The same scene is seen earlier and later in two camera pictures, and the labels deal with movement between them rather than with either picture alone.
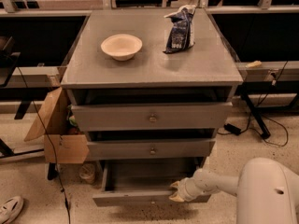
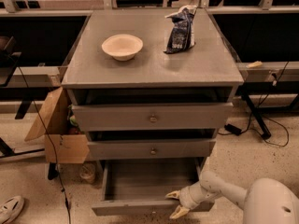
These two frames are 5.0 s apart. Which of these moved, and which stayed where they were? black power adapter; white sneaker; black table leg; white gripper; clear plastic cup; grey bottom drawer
Moved: white gripper; grey bottom drawer
Stayed: clear plastic cup; white sneaker; black table leg; black power adapter
